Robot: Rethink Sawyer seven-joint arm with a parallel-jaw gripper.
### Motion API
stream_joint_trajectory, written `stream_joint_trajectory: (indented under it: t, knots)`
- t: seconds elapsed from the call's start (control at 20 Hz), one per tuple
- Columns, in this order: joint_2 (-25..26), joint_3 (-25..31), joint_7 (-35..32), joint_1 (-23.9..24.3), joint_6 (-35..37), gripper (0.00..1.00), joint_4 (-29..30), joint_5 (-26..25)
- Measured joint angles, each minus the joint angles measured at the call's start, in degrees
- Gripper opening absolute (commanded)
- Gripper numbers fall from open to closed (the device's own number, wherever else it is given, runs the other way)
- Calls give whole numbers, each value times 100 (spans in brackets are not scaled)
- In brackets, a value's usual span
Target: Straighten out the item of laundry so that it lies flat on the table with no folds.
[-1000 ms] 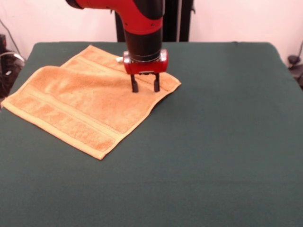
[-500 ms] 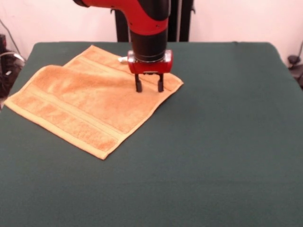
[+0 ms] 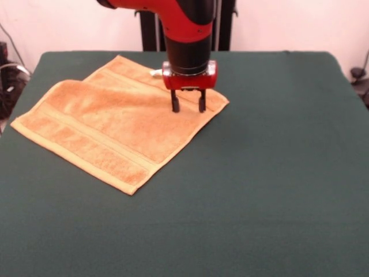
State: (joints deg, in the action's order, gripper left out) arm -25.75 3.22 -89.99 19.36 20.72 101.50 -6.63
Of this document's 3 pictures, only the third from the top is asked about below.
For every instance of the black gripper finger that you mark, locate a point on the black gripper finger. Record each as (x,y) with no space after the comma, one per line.
(175,102)
(202,102)

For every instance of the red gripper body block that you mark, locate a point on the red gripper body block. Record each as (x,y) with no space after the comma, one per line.
(187,81)

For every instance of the tan terry cloth towel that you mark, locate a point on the tan terry cloth towel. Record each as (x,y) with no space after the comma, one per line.
(115,124)

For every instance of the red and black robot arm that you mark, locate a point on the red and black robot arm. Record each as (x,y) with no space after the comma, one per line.
(187,34)

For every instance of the dark green table cloth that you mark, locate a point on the dark green table cloth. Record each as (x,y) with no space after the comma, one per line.
(259,187)

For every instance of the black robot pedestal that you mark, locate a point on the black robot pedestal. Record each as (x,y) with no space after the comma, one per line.
(225,26)

